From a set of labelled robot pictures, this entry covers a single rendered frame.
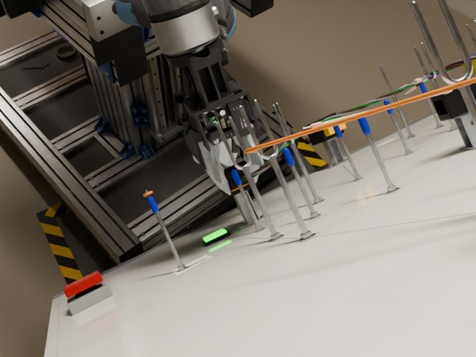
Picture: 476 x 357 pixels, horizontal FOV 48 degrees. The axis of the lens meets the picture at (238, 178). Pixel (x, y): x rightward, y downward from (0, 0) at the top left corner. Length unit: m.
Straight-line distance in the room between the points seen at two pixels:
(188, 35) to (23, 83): 1.95
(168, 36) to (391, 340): 0.47
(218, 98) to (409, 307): 0.42
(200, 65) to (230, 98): 0.05
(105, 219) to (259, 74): 1.21
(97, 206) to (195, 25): 1.39
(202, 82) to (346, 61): 2.24
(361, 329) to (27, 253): 1.98
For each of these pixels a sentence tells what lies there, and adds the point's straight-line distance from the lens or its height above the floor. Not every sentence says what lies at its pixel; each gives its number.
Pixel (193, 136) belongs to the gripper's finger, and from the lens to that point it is 0.70.
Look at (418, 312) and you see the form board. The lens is 0.27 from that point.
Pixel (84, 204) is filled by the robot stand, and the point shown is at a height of 0.23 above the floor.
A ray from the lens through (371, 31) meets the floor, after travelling 3.10.
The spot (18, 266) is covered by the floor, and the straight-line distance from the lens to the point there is 2.18.
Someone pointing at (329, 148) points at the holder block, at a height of 0.96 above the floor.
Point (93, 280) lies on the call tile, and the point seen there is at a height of 1.13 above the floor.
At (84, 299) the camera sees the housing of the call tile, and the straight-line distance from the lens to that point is 0.73.
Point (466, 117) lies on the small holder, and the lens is 0.64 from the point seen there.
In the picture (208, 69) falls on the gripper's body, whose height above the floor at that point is 1.36.
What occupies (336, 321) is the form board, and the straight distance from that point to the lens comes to 0.29.
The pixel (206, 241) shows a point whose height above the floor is 1.11.
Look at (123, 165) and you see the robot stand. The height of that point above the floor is 0.23.
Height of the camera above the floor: 1.76
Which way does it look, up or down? 51 degrees down
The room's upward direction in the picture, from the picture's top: straight up
